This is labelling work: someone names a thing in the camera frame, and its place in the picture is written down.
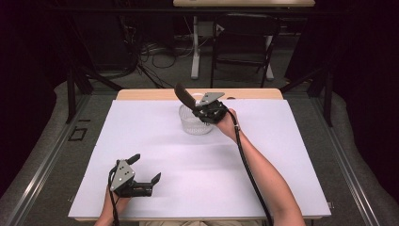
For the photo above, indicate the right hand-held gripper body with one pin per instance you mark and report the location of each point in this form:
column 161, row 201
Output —
column 211, row 109

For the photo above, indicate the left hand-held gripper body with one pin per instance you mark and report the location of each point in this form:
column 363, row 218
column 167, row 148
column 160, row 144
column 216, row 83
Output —
column 123, row 177

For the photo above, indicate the clear plastic basket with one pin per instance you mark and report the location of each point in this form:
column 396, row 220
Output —
column 191, row 124

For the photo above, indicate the person's right hand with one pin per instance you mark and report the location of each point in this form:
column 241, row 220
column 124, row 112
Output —
column 227, row 125

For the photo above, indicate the person's left hand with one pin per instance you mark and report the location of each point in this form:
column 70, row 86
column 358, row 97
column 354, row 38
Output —
column 116, row 204

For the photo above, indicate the white board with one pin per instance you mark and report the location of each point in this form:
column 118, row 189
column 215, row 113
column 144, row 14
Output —
column 188, row 175

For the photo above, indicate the wooden table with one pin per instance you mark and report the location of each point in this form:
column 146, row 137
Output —
column 150, row 94

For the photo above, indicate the black folding chair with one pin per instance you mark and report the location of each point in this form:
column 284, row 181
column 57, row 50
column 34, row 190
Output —
column 244, row 47

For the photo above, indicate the black metal stand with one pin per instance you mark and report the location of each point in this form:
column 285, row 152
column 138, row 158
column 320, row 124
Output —
column 71, row 94
column 327, row 94

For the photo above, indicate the white-legged desk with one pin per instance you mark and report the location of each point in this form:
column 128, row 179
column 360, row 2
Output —
column 244, row 3

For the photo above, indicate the aluminium floor rail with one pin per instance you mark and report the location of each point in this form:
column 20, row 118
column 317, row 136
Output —
column 342, row 163
column 47, row 160

